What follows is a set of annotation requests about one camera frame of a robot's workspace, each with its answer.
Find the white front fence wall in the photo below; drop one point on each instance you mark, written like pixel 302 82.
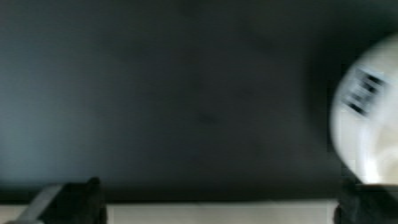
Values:
pixel 272 212

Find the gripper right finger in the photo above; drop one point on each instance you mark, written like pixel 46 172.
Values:
pixel 366 203

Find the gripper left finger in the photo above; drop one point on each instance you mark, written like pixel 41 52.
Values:
pixel 68 204

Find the white round stool seat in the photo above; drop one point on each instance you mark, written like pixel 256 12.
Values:
pixel 364 115

